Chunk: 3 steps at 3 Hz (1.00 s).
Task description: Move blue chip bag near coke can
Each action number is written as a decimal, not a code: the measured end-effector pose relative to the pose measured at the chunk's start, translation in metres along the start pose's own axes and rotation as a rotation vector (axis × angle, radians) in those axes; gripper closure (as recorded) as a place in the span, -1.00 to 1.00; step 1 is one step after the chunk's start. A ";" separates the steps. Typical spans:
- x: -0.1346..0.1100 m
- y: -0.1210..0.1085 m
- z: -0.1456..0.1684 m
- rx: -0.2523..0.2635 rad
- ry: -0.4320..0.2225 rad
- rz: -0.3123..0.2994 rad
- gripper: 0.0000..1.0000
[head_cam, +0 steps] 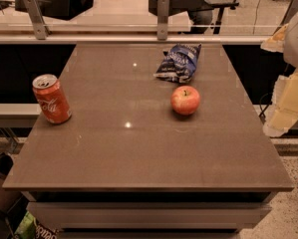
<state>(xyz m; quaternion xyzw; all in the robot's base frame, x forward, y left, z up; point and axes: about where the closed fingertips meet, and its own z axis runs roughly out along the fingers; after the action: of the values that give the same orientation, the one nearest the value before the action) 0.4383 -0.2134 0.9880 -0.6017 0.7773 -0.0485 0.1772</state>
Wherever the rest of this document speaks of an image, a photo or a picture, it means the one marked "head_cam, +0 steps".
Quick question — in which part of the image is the dark bin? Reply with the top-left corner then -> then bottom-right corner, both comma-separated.
0,153 -> 21,214

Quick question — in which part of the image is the metal bracket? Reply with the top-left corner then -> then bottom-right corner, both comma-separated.
156,0 -> 169,40
23,0 -> 50,40
279,0 -> 298,30

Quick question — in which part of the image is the red apple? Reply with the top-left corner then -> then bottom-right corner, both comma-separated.
170,86 -> 200,116

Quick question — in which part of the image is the left metal bracket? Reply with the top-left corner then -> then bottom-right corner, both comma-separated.
23,0 -> 50,40

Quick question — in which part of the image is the blue chip bag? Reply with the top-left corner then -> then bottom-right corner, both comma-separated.
153,44 -> 201,84

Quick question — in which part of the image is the red coke can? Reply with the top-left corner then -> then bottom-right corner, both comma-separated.
32,74 -> 72,124

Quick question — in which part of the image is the right metal bracket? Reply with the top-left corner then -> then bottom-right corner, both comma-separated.
279,0 -> 298,30

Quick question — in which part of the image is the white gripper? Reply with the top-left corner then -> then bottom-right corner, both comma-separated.
260,12 -> 298,137

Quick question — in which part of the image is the green snack bag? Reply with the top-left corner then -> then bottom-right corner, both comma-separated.
15,212 -> 36,239

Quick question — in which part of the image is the black cable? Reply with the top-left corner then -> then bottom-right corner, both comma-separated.
257,92 -> 276,121

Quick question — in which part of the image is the middle metal bracket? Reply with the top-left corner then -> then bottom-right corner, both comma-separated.
156,0 -> 169,40

